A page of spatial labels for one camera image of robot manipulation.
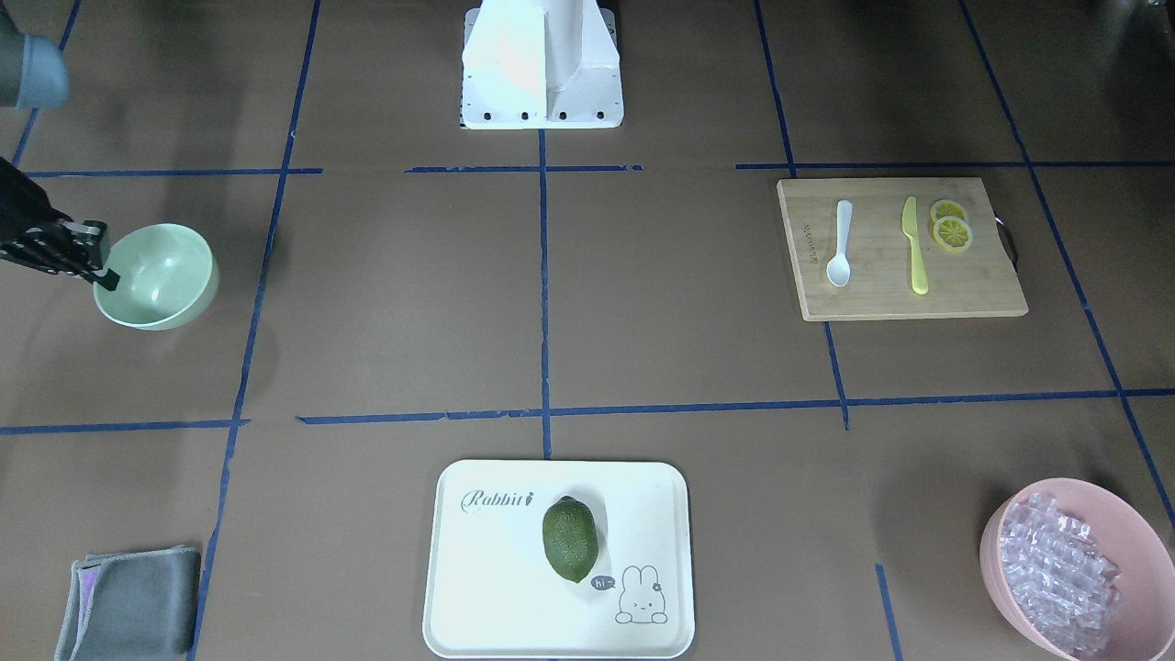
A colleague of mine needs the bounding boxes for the wooden cutting board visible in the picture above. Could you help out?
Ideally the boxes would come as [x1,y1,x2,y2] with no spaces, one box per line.
[777,177,1028,321]

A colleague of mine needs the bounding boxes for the white plastic spoon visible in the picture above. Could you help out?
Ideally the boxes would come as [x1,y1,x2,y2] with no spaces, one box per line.
[825,198,855,286]

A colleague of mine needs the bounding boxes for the grey folded cloth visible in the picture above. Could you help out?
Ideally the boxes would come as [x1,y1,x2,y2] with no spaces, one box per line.
[53,545,201,660]

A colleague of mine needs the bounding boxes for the white rabbit tray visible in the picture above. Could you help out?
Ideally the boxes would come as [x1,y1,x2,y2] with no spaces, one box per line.
[422,459,696,660]

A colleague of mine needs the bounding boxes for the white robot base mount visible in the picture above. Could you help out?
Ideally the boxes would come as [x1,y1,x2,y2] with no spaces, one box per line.
[459,1,625,130]

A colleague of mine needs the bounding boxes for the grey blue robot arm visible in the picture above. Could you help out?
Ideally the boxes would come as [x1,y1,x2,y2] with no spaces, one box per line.
[1,11,120,290]

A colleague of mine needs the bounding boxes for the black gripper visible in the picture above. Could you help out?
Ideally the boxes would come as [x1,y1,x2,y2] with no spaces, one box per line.
[1,158,120,292]

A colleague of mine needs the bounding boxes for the clear ice cubes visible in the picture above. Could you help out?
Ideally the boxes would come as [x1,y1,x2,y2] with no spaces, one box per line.
[998,492,1122,657]

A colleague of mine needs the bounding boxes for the light green bowl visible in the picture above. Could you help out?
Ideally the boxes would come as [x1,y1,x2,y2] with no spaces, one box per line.
[93,223,221,331]

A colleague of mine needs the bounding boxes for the green avocado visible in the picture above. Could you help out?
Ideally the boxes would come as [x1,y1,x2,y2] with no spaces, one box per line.
[542,495,599,584]

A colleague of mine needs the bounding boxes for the yellow plastic knife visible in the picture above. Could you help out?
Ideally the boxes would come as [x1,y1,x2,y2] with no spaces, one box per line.
[901,196,929,296]

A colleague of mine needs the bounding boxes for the pink bowl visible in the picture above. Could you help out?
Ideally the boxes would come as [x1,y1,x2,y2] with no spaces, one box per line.
[980,478,1174,660]

